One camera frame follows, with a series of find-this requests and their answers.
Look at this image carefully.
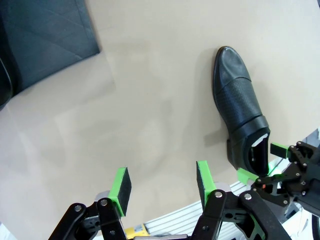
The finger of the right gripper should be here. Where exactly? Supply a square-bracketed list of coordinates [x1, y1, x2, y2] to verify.
[236, 167, 260, 185]
[270, 141, 289, 159]

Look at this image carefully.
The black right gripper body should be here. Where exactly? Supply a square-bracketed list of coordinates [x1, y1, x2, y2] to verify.
[249, 141, 320, 218]

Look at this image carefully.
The black leather shoe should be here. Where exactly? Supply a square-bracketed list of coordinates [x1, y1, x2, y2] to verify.
[212, 45, 272, 176]

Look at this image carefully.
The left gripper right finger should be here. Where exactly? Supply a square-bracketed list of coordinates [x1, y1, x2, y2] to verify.
[191, 160, 291, 240]

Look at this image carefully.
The yellow emergency stop button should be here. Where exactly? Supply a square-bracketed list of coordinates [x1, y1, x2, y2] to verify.
[124, 226, 149, 240]

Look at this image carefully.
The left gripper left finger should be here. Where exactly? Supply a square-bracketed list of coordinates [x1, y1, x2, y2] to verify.
[48, 166, 133, 240]

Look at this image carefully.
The black shoe stand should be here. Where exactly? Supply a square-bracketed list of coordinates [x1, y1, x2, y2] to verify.
[0, 0, 101, 98]

